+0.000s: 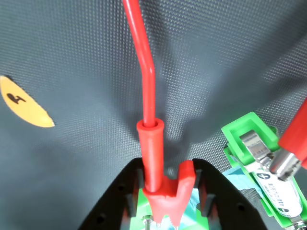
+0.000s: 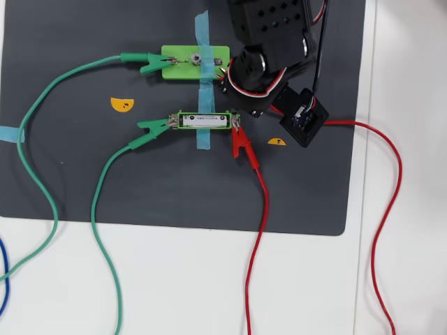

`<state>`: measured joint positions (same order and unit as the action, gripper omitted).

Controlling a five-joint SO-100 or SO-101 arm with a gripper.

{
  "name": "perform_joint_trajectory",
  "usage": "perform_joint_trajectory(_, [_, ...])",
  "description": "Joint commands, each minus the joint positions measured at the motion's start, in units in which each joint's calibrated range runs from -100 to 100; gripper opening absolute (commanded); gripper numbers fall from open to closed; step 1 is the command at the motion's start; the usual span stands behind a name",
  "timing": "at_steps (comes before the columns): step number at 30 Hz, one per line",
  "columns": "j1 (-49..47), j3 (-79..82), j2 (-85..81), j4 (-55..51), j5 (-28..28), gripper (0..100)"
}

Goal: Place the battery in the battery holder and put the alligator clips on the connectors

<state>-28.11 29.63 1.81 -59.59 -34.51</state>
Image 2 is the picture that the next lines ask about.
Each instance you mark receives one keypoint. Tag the white AA battery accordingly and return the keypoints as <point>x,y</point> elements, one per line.
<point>206,120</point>

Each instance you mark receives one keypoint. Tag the red alligator clip lead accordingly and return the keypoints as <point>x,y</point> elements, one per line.
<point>241,139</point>
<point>366,125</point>

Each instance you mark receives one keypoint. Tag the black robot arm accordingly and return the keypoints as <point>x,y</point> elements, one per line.
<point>269,21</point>

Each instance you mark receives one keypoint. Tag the green battery holder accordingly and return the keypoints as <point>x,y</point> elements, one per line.
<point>179,122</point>

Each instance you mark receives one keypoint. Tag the green alligator clip lead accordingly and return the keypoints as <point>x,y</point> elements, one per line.
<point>132,57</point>
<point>146,137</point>

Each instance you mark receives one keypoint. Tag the long blue tape strip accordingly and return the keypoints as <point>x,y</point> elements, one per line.
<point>202,24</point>

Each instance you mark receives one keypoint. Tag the green connector block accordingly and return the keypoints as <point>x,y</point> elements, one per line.
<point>174,71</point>

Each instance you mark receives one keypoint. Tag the yellow half-round sticker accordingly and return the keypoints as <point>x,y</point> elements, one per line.
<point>276,142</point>
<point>120,106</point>

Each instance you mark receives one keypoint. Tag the dark grey work mat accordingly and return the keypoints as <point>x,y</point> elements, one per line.
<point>174,192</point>

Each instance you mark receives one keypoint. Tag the short blue tape strip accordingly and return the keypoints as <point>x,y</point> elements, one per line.
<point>8,133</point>

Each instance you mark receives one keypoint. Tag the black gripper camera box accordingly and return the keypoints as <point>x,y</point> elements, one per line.
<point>307,122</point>

